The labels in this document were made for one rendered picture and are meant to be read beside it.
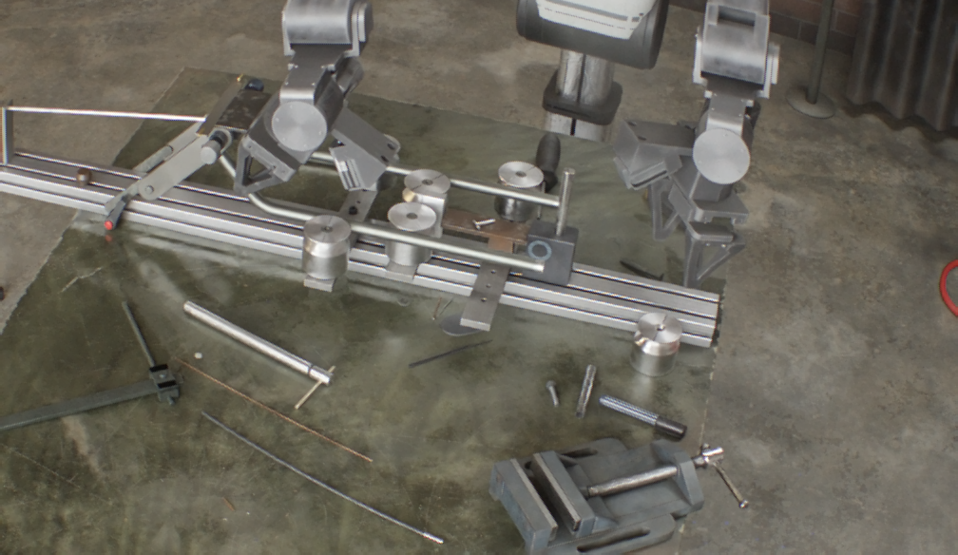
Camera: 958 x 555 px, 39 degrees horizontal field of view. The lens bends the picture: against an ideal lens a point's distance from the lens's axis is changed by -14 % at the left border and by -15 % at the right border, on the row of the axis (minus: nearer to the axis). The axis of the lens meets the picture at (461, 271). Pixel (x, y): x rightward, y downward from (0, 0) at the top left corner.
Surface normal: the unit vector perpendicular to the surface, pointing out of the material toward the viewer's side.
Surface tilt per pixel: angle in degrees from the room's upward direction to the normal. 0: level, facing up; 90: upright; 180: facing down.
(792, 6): 90
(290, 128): 90
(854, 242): 0
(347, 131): 30
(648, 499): 0
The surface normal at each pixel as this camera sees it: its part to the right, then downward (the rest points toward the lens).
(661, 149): 0.29, 0.60
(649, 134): 0.26, -0.80
